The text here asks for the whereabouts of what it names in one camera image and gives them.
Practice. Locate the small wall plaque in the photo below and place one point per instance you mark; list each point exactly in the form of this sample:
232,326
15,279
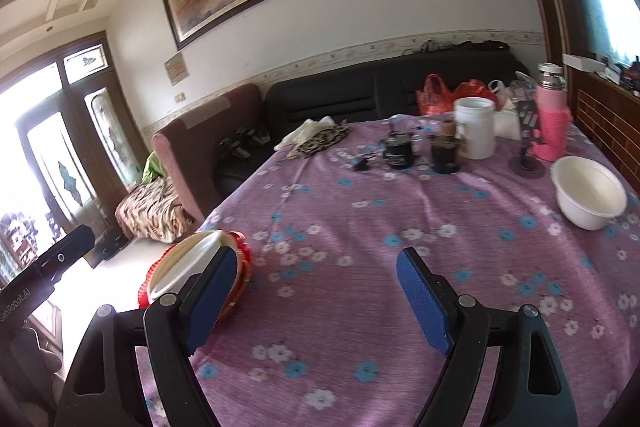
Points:
176,69

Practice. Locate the black power adapter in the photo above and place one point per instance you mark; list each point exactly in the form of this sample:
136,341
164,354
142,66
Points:
362,163

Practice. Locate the black cylindrical motor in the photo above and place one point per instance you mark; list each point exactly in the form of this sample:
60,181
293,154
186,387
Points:
398,154

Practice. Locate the dark clothes on sofa back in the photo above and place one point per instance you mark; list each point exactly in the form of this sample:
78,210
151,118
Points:
465,45

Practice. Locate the brown armchair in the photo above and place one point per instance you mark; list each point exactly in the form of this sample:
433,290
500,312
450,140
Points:
200,147

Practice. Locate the wooden glass door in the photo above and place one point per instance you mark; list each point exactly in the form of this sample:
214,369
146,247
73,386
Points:
107,132

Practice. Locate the white plastic bag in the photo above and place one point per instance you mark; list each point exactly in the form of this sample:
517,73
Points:
497,89

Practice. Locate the clear plastic bag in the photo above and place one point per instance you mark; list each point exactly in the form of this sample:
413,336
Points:
520,87

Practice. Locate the white plastic jar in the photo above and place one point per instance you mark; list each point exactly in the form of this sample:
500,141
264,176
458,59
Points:
475,129

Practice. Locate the dark motor with brown knob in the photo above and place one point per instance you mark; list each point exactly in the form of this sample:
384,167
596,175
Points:
445,154

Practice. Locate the leopard print cloth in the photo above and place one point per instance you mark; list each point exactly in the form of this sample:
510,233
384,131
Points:
320,139

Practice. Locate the pink thermos with knitted sleeve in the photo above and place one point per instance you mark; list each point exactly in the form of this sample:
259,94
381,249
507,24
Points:
550,117

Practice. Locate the wooden cabinet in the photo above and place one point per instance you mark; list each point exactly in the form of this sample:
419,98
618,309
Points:
605,117

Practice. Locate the white cloth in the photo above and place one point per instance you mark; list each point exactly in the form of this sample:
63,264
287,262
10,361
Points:
310,127

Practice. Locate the red ruffled basket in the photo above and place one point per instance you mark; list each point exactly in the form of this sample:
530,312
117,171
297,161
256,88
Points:
243,257

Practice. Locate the purple floral tablecloth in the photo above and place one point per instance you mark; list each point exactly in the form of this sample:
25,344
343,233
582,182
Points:
350,207

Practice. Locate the black leather sofa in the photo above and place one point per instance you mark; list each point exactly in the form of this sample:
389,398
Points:
340,97

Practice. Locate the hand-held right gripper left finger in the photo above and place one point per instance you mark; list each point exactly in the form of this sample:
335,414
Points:
212,302

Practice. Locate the wall switch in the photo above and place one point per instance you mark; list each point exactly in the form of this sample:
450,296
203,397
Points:
180,97

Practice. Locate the black phone stand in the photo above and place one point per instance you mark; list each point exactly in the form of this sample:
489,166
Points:
527,167

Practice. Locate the white flat box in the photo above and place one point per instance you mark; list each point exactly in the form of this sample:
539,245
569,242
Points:
582,62

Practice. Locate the green cloth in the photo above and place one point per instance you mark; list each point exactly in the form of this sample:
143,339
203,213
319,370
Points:
152,167

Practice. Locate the clutter of small items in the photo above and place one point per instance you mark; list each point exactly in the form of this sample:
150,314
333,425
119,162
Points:
625,74

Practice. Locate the red plastic bag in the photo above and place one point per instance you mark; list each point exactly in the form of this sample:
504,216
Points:
432,99
472,89

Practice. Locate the striped brown blanket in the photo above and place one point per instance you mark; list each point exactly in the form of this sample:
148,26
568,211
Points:
150,212

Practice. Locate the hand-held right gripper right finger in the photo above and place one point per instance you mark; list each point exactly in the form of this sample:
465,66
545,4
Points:
425,302

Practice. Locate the deep white bowl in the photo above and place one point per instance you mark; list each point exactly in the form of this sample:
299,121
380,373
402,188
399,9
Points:
587,199

